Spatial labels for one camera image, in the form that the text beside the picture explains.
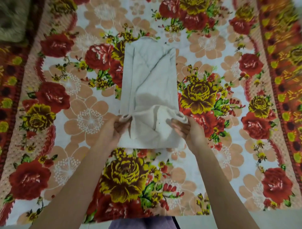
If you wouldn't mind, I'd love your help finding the person's right hand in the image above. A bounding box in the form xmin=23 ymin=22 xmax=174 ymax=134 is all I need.
xmin=170 ymin=116 xmax=208 ymax=155

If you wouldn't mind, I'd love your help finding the person's left hand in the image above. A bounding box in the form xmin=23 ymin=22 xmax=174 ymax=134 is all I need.
xmin=97 ymin=115 xmax=133 ymax=150

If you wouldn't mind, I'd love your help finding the white cloth garment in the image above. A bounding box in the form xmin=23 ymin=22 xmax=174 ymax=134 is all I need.
xmin=117 ymin=36 xmax=189 ymax=149

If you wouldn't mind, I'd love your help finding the person's right forearm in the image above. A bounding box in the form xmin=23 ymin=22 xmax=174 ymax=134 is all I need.
xmin=192 ymin=141 xmax=260 ymax=229

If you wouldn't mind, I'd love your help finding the person's left forearm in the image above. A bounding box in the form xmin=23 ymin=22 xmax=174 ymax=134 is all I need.
xmin=28 ymin=141 xmax=114 ymax=229

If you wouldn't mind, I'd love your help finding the floral bed sheet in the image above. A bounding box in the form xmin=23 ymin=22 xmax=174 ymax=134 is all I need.
xmin=0 ymin=0 xmax=302 ymax=227

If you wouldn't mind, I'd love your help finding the person's purple clothing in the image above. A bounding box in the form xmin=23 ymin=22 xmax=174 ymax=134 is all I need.
xmin=108 ymin=216 xmax=181 ymax=229

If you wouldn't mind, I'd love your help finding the olive green pillow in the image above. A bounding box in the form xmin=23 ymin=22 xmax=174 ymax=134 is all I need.
xmin=0 ymin=0 xmax=31 ymax=44

